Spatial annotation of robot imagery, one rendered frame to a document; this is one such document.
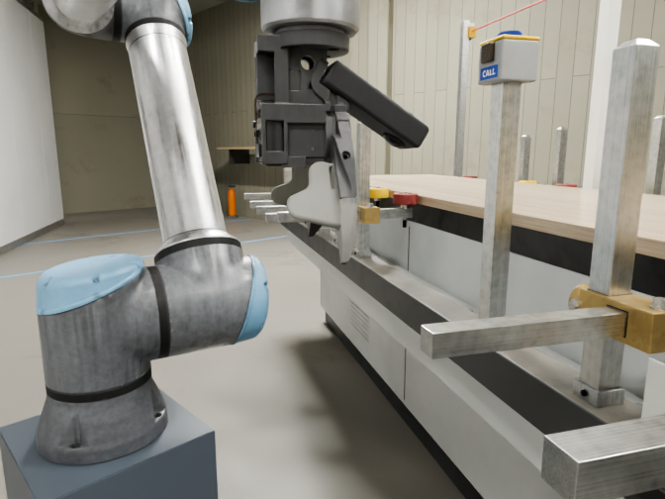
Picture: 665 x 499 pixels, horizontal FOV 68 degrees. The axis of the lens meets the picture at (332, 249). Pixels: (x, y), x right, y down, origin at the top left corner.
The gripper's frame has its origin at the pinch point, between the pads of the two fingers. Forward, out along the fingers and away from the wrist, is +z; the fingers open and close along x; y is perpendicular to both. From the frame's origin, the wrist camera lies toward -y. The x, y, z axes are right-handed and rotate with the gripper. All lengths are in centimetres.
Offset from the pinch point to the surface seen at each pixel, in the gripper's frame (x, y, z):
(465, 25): -239, -138, -84
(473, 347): 1.0, -15.9, 11.5
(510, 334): 0.8, -20.5, 10.5
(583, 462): 26.3, -8.5, 7.8
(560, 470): 25.0, -8.1, 9.1
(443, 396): -84, -56, 66
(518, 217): -49, -54, 5
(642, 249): -17, -56, 6
